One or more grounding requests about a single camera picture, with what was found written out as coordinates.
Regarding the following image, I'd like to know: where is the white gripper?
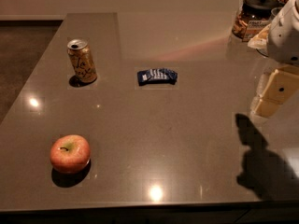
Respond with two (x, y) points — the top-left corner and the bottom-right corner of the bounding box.
(251, 0), (299, 118)

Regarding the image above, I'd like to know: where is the blue rxbar wrapper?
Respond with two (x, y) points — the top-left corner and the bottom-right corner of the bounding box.
(137, 68), (178, 86)

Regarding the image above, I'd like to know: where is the red yellow apple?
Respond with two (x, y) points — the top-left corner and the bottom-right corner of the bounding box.
(50, 134), (91, 174)

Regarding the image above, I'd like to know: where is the crumpled snack packet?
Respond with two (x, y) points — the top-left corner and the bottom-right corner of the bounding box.
(248, 25), (270, 49)

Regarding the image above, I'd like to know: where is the glass jar with black lid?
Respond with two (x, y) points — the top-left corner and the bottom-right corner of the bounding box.
(232, 0), (278, 42)

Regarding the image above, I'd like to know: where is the gold beverage can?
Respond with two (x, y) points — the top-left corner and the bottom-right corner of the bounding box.
(67, 38), (97, 84)

